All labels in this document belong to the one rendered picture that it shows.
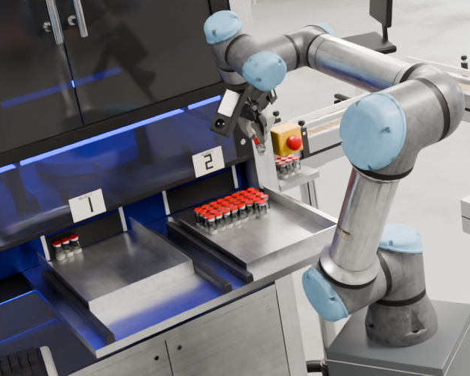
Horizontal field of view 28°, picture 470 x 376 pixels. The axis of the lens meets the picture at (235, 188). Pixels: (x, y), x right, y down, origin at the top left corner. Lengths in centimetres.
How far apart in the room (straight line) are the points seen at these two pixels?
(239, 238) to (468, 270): 171
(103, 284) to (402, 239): 73
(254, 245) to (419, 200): 229
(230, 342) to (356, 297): 87
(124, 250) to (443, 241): 201
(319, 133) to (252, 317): 56
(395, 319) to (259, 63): 59
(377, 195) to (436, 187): 295
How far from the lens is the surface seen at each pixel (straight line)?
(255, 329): 266
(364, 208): 165
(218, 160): 242
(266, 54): 182
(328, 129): 276
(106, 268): 228
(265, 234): 228
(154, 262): 225
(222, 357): 264
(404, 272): 189
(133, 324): 202
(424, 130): 155
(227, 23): 188
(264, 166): 250
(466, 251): 398
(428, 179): 467
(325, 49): 184
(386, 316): 195
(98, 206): 230
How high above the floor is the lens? 187
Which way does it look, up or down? 23 degrees down
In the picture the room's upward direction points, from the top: 10 degrees counter-clockwise
